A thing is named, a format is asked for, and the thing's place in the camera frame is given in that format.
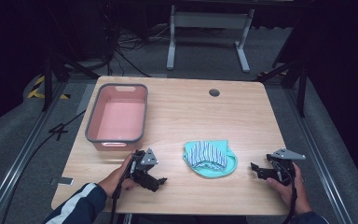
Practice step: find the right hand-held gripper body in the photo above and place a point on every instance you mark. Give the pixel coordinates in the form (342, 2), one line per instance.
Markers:
(281, 168)

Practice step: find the black tape cross mark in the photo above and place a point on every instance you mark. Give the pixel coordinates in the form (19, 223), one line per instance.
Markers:
(58, 130)

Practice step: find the aluminium floor rail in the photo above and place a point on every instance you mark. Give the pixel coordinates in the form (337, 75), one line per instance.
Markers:
(18, 161)
(320, 161)

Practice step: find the teal striped cloth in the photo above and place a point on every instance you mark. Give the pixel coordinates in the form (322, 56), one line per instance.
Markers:
(208, 157)

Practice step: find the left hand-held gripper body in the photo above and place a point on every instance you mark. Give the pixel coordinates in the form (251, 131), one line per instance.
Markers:
(143, 169)

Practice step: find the black metal stand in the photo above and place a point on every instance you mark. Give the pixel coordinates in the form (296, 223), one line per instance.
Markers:
(48, 84)
(301, 90)

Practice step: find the pink basket with grey rim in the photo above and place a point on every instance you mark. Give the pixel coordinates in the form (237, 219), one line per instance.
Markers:
(121, 119)

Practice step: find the grey table grommet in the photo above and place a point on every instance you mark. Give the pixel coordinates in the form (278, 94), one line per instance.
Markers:
(214, 92)

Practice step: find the yellow black floor tape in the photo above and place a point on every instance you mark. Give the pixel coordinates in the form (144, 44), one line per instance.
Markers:
(35, 91)

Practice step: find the white metal stand frame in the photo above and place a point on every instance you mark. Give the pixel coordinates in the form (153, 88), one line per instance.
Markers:
(209, 20)

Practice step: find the person's left hand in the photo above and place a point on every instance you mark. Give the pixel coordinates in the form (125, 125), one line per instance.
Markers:
(118, 179)

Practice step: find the person's right hand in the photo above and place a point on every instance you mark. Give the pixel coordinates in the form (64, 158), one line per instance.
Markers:
(292, 194)

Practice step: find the grey tape piece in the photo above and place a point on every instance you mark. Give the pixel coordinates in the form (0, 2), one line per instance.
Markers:
(62, 180)

